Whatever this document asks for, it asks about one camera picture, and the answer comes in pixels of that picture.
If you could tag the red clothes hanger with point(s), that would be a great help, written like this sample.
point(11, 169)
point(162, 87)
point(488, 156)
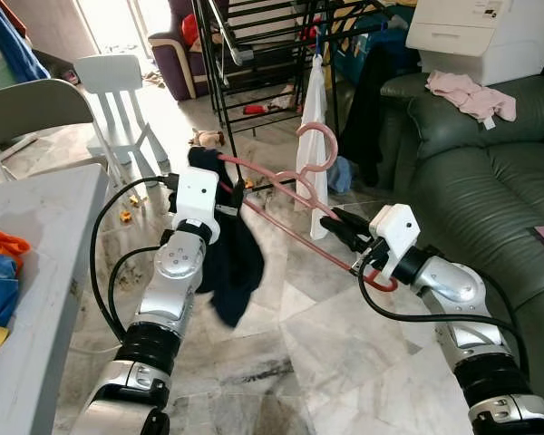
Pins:
point(385, 286)

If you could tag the dark navy garment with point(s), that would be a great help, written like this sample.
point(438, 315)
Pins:
point(236, 263)

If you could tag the blue clothes hanger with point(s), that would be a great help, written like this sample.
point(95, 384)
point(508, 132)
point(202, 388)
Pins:
point(319, 45)

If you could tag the small light blue garment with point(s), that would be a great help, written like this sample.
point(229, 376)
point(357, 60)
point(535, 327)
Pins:
point(340, 175)

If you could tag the beige plush toy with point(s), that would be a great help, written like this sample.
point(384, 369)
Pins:
point(207, 139)

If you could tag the small red object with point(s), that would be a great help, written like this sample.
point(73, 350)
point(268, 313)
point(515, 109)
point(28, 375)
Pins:
point(258, 109)

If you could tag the white hanging garment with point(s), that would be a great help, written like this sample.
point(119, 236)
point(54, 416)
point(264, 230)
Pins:
point(315, 136)

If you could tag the black hanging garment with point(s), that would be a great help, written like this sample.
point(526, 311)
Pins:
point(367, 109)

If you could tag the dark green leather sofa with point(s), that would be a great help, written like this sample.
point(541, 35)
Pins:
point(490, 181)

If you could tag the purple armchair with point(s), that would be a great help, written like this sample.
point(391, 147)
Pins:
point(168, 72)

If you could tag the black metal drying rack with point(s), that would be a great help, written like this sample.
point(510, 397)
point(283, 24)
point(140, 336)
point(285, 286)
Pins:
point(254, 27)

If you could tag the red cushion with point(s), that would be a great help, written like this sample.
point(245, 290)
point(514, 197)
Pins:
point(192, 32)

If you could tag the light blue child chair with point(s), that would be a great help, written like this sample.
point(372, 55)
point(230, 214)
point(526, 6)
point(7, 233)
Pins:
point(113, 72)

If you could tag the pink garment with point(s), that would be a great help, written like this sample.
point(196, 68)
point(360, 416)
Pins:
point(471, 95)

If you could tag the blue and yellow fabric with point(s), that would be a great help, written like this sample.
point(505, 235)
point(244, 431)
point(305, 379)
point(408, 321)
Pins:
point(399, 23)

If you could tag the white printer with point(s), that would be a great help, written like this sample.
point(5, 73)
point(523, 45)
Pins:
point(476, 41)

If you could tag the grey folding chair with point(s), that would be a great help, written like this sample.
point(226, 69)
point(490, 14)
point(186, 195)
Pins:
point(27, 109)

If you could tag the blue hanging cloth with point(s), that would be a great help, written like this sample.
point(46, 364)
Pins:
point(14, 41)

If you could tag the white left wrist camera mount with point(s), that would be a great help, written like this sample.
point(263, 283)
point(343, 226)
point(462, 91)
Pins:
point(197, 199)

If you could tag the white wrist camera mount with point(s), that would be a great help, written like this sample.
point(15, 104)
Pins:
point(397, 231)
point(197, 199)

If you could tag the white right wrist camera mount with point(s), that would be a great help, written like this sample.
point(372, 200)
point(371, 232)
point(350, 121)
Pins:
point(397, 231)

